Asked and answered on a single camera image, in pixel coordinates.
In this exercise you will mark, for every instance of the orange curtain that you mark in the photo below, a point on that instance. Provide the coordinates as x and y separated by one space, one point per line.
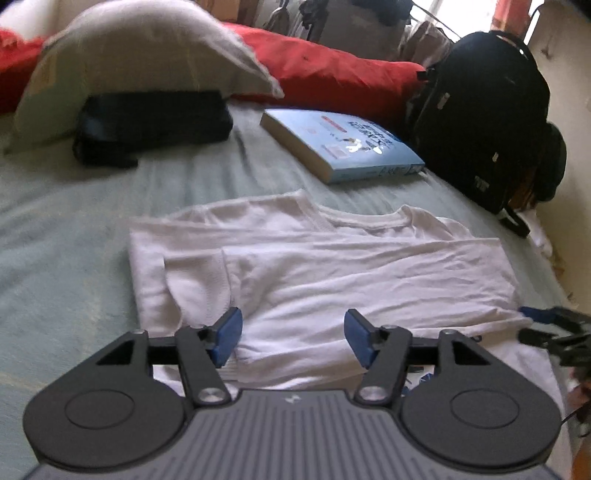
512 16

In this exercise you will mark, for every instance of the white printed sweatshirt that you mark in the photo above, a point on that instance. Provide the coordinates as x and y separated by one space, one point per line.
294 268

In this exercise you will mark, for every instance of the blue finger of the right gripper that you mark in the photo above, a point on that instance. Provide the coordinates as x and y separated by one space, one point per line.
542 316

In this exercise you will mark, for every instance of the hanging clothes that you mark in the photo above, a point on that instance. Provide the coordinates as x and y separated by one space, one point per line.
379 30

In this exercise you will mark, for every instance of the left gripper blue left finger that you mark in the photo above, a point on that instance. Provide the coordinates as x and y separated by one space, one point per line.
201 351

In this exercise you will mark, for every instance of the red pillow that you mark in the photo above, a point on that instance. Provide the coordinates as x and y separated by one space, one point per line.
18 59

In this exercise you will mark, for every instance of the red blanket roll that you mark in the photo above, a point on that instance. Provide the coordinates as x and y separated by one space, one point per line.
317 77

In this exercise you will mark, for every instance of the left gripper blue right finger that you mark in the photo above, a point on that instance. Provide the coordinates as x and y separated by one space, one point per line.
383 353

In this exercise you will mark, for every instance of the green quilted bed cover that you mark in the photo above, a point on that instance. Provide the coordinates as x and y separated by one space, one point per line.
65 284

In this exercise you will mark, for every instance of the grey pillow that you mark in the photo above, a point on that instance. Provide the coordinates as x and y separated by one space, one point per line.
133 46

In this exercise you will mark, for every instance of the person's right hand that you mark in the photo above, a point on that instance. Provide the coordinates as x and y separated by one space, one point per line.
579 400

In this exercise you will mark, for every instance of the light blue book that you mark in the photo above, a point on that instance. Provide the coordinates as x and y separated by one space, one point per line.
338 147

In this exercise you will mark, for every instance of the black folded cloth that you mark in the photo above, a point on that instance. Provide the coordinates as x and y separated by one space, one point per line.
113 128

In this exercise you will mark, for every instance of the black backpack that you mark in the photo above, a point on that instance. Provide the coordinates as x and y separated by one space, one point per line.
480 123

